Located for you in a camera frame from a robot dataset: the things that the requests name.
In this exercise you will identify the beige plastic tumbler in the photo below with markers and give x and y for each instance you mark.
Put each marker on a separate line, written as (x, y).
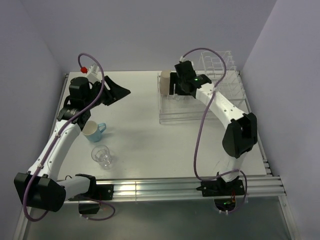
(164, 82)

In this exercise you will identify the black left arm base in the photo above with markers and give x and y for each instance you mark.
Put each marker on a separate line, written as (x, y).
(84, 187)

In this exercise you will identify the grey footed ceramic mug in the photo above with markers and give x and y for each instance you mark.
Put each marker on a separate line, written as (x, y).
(182, 97)

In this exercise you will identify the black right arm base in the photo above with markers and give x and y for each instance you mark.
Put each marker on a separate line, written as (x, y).
(233, 193)

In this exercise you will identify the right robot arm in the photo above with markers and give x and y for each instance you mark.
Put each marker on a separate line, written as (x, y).
(241, 132)

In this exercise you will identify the clear glass near front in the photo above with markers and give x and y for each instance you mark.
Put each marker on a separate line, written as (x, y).
(101, 155)

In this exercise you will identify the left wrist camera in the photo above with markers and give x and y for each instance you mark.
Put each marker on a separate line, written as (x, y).
(91, 73)

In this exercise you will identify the aluminium mounting rail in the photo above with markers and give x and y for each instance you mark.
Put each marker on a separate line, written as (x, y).
(171, 189)

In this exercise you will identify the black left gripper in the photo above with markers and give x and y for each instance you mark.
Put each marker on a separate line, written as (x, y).
(115, 93)

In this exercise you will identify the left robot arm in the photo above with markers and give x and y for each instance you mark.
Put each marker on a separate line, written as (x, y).
(39, 186)

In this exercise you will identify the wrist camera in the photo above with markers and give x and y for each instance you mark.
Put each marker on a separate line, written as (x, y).
(183, 59)
(91, 73)

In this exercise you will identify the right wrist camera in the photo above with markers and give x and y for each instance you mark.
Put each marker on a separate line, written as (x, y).
(183, 59)

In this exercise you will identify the light blue mug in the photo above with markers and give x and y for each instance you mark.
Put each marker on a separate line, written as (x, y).
(93, 131)

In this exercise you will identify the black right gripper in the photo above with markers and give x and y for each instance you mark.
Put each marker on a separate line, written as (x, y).
(175, 79)

